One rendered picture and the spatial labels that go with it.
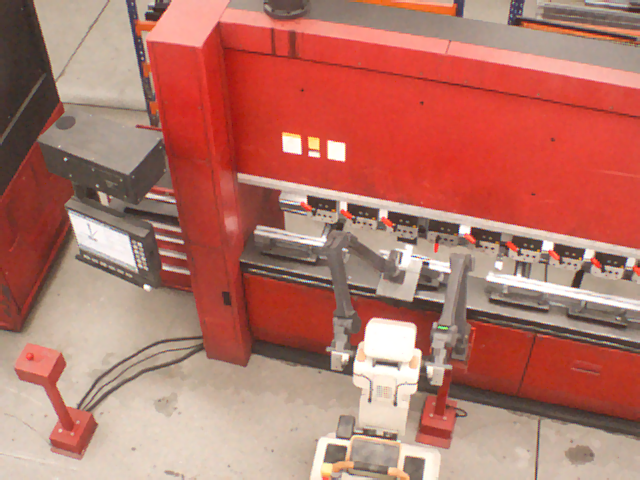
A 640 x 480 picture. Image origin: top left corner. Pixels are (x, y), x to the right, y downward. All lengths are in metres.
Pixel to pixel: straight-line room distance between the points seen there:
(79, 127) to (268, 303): 1.58
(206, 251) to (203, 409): 1.07
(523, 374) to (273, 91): 2.07
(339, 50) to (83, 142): 1.14
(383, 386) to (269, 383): 1.49
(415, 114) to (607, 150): 0.82
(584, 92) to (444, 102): 0.58
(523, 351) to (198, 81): 2.18
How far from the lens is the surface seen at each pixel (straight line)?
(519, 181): 3.89
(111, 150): 3.69
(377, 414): 4.08
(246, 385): 5.16
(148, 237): 3.81
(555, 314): 4.47
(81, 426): 5.05
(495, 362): 4.75
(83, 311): 5.67
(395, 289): 4.28
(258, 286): 4.71
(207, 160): 3.97
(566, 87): 3.52
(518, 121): 3.67
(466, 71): 3.53
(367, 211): 4.20
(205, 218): 4.27
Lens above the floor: 4.34
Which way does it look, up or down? 48 degrees down
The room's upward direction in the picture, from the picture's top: 1 degrees counter-clockwise
